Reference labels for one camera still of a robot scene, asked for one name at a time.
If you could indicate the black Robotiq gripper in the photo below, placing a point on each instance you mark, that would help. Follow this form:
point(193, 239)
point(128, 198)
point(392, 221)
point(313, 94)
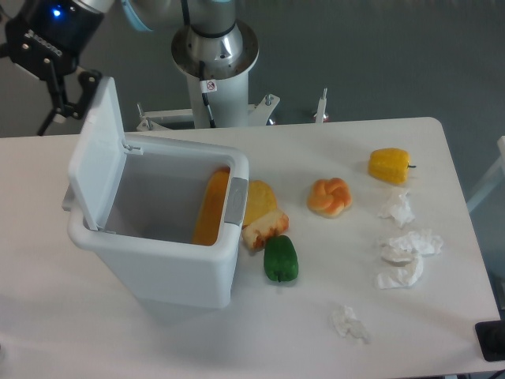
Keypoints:
point(46, 39)

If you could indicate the white trash can lid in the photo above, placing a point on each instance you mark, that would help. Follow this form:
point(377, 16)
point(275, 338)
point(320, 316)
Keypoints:
point(97, 164)

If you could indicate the white trash can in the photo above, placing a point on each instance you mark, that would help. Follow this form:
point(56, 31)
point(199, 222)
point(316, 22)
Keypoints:
point(148, 239)

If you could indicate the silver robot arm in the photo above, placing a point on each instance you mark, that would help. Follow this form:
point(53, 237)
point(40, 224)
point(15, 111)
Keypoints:
point(208, 18)

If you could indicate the yellow toast slice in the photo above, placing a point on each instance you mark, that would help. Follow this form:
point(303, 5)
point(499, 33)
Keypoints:
point(260, 201)

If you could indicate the small bread loaf piece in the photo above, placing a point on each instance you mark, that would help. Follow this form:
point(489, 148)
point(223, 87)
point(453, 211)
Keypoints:
point(267, 226)

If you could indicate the green bell pepper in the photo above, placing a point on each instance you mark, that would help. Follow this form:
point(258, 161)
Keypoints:
point(280, 259)

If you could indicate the orange knotted bread roll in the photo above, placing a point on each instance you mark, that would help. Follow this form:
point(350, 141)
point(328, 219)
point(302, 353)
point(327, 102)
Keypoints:
point(329, 197)

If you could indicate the yellow bell pepper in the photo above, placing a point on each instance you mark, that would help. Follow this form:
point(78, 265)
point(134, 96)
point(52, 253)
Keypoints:
point(390, 165)

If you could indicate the crumpled white tissue upper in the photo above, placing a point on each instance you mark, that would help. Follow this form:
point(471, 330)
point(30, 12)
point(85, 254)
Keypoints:
point(397, 208)

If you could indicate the crumpled white tissue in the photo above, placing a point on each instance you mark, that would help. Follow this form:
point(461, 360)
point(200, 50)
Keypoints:
point(397, 208)
point(405, 248)
point(400, 276)
point(346, 323)

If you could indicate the crumpled white tissue front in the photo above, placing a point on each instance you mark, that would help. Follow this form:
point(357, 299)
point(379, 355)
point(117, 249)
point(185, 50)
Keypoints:
point(346, 323)

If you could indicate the crumpled white tissue middle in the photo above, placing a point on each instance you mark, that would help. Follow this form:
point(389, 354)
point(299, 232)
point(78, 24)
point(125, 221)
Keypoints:
point(405, 248)

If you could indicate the crumpled white tissue lower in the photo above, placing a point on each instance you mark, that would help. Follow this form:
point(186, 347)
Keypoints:
point(400, 276)

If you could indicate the black device at edge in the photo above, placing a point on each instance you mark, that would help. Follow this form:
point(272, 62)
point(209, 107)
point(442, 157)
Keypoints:
point(490, 335)

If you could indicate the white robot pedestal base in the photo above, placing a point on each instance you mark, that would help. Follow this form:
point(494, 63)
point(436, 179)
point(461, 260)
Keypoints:
point(217, 75)

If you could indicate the white upright post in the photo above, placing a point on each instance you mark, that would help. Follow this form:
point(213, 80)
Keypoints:
point(321, 115)

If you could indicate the white table leg frame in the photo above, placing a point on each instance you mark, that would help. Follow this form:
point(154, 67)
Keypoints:
point(488, 181)

